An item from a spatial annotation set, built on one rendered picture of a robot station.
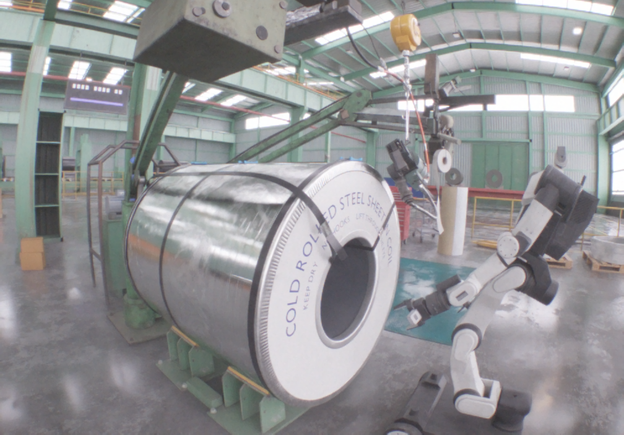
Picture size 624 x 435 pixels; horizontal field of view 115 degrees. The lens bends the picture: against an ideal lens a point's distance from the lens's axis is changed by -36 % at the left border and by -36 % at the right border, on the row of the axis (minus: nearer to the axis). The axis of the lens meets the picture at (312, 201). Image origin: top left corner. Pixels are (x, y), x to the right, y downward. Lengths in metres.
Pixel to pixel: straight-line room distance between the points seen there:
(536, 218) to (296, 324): 0.93
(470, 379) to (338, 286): 0.89
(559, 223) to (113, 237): 3.41
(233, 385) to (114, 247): 2.05
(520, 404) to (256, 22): 1.68
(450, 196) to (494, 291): 4.76
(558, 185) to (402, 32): 1.10
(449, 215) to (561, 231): 4.86
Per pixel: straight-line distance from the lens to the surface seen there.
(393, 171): 1.50
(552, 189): 1.13
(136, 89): 6.60
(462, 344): 1.44
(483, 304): 1.41
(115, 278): 3.44
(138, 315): 2.71
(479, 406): 1.61
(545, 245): 1.29
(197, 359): 2.03
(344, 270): 1.77
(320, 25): 0.85
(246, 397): 1.70
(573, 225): 1.30
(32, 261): 4.84
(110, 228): 3.32
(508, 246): 1.11
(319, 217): 1.08
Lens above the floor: 1.27
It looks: 4 degrees down
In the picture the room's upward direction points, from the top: 2 degrees clockwise
